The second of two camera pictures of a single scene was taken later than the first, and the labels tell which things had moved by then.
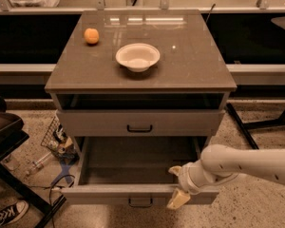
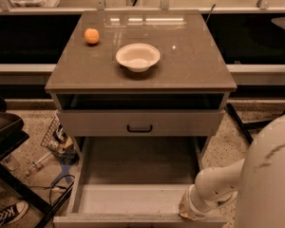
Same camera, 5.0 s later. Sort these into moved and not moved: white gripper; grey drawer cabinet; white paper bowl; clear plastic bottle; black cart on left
Moved: white gripper
Not moved: white paper bowl; grey drawer cabinet; clear plastic bottle; black cart on left
